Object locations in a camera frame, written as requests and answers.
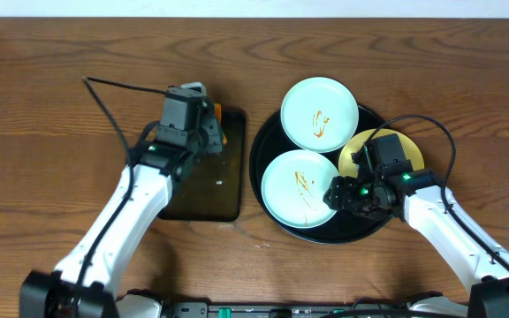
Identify yellow plate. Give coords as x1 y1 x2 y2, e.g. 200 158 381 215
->
338 128 424 178

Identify mint green plate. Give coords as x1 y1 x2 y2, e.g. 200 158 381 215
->
280 77 360 153
261 149 339 229

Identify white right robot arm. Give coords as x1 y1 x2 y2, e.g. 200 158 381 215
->
323 161 509 317

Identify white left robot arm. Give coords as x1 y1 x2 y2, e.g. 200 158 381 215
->
19 104 226 317

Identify round black tray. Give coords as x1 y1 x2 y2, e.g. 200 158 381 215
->
249 104 389 245

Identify rectangular black water tray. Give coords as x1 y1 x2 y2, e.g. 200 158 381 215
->
158 109 247 222

